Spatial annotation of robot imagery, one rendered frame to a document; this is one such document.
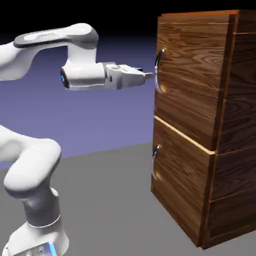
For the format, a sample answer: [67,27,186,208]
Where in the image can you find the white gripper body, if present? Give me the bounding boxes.
[116,64,146,90]

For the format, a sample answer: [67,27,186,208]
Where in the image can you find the tall wood cabinet door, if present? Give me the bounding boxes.
[153,13,231,152]

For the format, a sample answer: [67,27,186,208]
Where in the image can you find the dark wood cabinet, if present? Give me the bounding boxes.
[150,9,256,250]

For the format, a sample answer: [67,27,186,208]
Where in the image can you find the short wood cabinet door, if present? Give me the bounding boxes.
[150,117,215,248]

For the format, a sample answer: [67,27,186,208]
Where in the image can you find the long curved metal handle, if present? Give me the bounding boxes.
[153,48,166,94]

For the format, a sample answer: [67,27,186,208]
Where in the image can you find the short curved metal handle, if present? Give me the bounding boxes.
[150,145,161,181]

